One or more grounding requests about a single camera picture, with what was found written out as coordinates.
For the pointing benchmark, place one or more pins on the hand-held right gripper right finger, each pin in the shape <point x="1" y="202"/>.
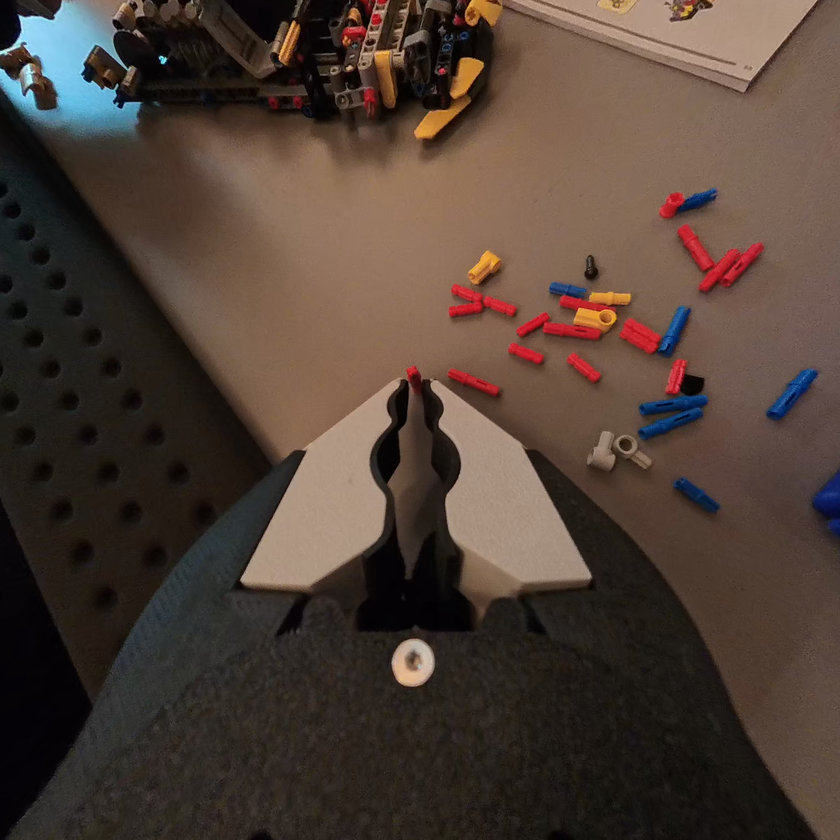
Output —
<point x="512" y="518"/>

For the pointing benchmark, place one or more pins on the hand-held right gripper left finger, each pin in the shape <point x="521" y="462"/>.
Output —
<point x="315" y="518"/>

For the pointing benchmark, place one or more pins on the red lego pin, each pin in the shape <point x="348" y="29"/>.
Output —
<point x="413" y="377"/>

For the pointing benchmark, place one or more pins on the pile of red blue pins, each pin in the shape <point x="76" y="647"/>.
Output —
<point x="571" y="330"/>

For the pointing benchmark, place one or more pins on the lego car model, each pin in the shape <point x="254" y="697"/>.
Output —
<point x="328" y="52"/>

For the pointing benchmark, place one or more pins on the grey lego connector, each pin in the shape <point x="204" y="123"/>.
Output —
<point x="600" y="453"/>
<point x="633" y="451"/>

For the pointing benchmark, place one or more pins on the lego instruction booklet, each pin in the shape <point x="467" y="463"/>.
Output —
<point x="689" y="46"/>

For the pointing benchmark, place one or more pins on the black perforated chair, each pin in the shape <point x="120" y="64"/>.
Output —
<point x="65" y="394"/>

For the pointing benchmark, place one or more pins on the blue plastic bin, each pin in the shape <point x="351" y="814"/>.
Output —
<point x="830" y="502"/>

